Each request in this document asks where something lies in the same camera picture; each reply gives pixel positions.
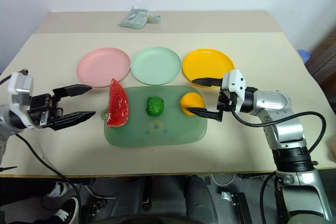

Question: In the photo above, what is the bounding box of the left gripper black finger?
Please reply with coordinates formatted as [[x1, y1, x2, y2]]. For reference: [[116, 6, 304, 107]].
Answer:
[[52, 84, 93, 99], [49, 111, 97, 132]]

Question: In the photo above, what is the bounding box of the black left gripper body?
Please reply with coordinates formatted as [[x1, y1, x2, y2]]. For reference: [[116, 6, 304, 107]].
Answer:
[[27, 92, 65, 131]]

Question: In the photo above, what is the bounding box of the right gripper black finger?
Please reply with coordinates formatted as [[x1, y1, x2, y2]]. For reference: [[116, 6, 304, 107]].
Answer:
[[184, 106, 225, 123], [191, 77, 224, 89]]

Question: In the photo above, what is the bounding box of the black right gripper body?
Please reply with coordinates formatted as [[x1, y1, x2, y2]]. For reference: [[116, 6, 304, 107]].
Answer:
[[216, 88, 238, 112]]

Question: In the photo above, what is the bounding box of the orange round fruit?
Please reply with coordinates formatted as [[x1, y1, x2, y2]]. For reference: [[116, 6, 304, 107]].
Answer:
[[179, 92, 206, 117]]

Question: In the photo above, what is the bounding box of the yellow plate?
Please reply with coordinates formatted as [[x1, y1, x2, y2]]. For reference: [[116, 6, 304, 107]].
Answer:
[[182, 48, 235, 89]]

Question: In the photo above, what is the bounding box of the pink plate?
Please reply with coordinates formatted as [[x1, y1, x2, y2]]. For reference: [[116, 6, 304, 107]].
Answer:
[[76, 47, 131, 89]]

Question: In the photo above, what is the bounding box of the green vegetable toy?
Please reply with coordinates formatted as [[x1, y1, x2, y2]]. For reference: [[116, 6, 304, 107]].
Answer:
[[145, 96, 165, 118]]

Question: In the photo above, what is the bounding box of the light green plate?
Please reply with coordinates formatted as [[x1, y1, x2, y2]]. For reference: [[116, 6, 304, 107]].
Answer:
[[130, 46, 182, 87]]

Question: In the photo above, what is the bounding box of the red watermelon slice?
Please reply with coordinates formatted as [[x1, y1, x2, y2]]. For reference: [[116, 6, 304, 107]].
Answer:
[[106, 78, 131, 129]]

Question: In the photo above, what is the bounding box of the translucent green cutting mat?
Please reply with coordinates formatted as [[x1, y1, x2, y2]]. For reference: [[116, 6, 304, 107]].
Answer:
[[100, 84, 209, 147]]

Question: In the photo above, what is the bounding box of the black and white sneaker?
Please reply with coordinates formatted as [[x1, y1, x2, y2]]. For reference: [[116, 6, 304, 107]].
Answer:
[[41, 181, 80, 224]]

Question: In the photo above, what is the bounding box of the dark rounded shape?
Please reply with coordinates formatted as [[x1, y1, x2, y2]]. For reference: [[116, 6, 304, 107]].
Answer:
[[186, 175, 219, 224]]

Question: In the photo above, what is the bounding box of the blue round cap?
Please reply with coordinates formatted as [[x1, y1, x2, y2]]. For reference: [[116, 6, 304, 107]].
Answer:
[[297, 48, 311, 64]]

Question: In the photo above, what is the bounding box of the brown wooden furniture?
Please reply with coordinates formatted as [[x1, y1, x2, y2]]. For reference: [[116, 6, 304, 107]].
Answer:
[[305, 31, 336, 88]]

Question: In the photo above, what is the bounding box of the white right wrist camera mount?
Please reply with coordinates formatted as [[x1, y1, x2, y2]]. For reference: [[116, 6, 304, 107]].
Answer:
[[219, 69, 248, 113]]

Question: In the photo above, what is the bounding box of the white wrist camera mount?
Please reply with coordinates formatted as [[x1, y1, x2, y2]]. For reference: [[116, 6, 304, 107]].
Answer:
[[219, 69, 248, 113], [7, 71, 38, 131]]

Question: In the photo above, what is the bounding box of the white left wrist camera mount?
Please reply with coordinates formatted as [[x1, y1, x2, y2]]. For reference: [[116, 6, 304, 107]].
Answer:
[[7, 71, 38, 131]]

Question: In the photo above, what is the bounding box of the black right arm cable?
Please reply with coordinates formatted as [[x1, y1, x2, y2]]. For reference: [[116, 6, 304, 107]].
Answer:
[[230, 109, 328, 217]]

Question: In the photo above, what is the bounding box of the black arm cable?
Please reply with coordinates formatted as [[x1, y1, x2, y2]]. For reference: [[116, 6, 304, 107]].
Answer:
[[230, 109, 328, 217], [0, 76, 81, 224]]

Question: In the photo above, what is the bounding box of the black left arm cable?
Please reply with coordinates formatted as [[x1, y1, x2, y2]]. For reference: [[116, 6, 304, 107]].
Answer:
[[0, 76, 81, 224]]

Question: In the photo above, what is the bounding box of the white cable loop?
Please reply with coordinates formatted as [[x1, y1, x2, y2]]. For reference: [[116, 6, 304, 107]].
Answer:
[[209, 173, 236, 187]]

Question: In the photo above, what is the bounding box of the metal clamp bracket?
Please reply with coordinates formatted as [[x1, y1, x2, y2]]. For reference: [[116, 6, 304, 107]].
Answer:
[[220, 190, 238, 206]]

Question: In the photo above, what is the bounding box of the teal pouch with strap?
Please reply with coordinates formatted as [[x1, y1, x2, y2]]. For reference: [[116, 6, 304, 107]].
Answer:
[[118, 6, 162, 29]]

